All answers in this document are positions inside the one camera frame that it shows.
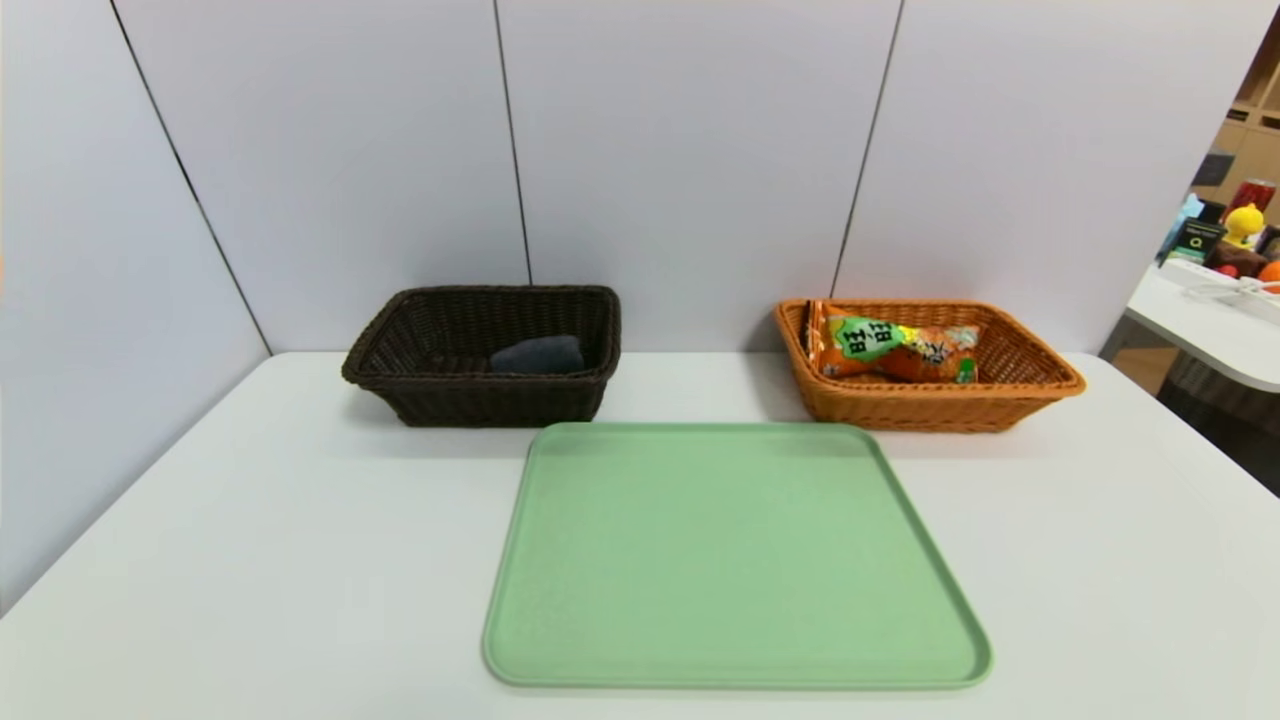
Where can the dark brown lumpy object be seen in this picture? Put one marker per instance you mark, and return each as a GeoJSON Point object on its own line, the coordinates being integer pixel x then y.
{"type": "Point", "coordinates": [1235, 256]}

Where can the yellow plush toy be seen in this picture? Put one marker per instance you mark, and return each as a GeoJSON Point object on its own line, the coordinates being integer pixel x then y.
{"type": "Point", "coordinates": [1246, 222]}

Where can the dark grey flat panel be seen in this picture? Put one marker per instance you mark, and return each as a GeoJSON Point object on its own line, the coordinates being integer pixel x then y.
{"type": "Point", "coordinates": [1215, 167]}

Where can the light blue packet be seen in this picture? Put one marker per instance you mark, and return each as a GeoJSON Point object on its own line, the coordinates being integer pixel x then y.
{"type": "Point", "coordinates": [1185, 215]}

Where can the dark brown wicker basket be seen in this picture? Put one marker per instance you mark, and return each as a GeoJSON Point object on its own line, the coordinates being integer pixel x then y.
{"type": "Point", "coordinates": [450, 400]}

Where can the orange snack bag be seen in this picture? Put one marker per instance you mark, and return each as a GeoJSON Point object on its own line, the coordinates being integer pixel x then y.
{"type": "Point", "coordinates": [900, 352]}

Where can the red can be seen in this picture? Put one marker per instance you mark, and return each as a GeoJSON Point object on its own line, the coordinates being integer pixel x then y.
{"type": "Point", "coordinates": [1255, 192]}

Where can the dark grey towel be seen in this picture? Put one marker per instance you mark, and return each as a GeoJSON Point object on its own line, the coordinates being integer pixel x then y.
{"type": "Point", "coordinates": [538, 355]}

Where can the black box green logo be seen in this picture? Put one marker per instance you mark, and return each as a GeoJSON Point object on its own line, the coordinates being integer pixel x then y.
{"type": "Point", "coordinates": [1200, 240]}

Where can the green plastic tray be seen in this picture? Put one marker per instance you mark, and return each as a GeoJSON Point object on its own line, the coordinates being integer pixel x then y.
{"type": "Point", "coordinates": [720, 570]}

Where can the orange round fruit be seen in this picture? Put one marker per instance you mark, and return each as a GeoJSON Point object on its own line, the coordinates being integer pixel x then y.
{"type": "Point", "coordinates": [1272, 273]}

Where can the wooden shelf unit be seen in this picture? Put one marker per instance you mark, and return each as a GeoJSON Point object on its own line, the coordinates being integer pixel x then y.
{"type": "Point", "coordinates": [1255, 150]}

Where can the orange wicker basket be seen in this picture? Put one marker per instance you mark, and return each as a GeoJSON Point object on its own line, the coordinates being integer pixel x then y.
{"type": "Point", "coordinates": [930, 410]}

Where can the white background table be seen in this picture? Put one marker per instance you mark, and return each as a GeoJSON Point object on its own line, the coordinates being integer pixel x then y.
{"type": "Point", "coordinates": [1200, 330]}

